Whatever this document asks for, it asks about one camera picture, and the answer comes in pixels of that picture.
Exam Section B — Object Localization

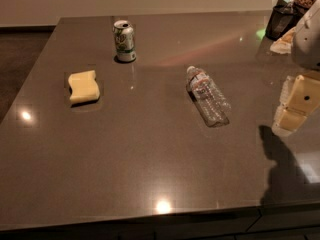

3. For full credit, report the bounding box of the white crumpled paper bag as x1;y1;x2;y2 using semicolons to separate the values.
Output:
270;27;296;55

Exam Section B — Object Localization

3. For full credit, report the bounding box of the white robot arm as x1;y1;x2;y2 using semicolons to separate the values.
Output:
270;0;320;137

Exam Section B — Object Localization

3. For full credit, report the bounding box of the green white soda can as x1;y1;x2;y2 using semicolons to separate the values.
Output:
113;20;136;63

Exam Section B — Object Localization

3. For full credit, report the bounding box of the yellow sponge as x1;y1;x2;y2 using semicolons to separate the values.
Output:
68;70;100;105

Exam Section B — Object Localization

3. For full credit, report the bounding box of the clear plastic water bottle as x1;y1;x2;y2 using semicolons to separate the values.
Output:
186;66;231;127

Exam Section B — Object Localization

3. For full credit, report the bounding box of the black mesh basket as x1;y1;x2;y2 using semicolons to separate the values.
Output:
266;5;303;40

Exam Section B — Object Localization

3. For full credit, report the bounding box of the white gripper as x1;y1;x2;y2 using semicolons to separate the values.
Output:
271;71;320;137

